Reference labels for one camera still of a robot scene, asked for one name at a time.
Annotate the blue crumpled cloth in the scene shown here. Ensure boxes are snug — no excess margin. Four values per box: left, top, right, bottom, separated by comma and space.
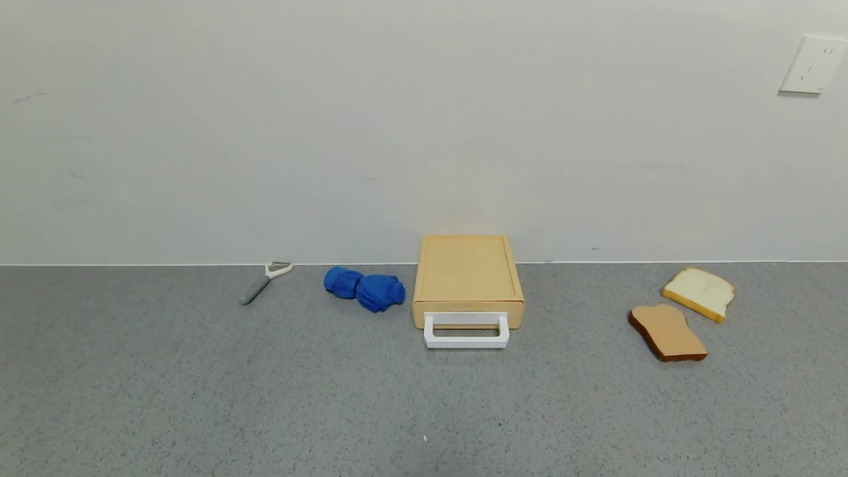
323, 266, 406, 313

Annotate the brown toast slice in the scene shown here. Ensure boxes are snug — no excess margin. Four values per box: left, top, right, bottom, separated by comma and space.
628, 303, 708, 362

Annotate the white bread slice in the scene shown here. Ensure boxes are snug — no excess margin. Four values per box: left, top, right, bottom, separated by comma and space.
661, 267, 736, 324

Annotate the grey handled peeler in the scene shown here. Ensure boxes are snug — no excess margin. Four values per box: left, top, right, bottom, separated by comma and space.
240, 261, 293, 306

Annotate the white wall outlet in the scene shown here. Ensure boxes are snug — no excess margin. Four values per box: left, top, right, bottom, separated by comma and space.
779, 34, 848, 95

